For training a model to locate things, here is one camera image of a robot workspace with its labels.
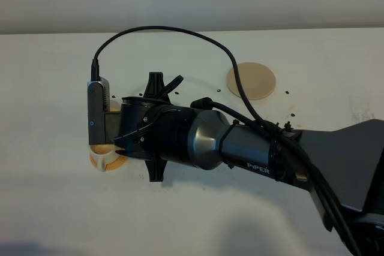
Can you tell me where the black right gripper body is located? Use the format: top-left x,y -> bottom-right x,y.
113,73 -> 192,182

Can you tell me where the near white teacup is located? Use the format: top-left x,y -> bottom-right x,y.
89,144 -> 121,172

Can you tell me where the white teacup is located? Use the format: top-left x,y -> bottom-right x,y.
110,99 -> 121,112
89,144 -> 121,172

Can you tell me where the black camera cable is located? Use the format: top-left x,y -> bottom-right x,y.
91,25 -> 365,256

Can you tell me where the near orange round coaster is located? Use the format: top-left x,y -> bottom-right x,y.
89,154 -> 128,172

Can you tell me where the silver depth camera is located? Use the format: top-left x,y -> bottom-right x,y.
87,77 -> 110,145

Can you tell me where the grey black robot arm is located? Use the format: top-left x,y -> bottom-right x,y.
113,78 -> 383,255

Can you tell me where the beige round teapot coaster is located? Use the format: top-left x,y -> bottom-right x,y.
238,62 -> 276,100

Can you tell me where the far white teacup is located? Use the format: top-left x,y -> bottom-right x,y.
110,99 -> 121,112

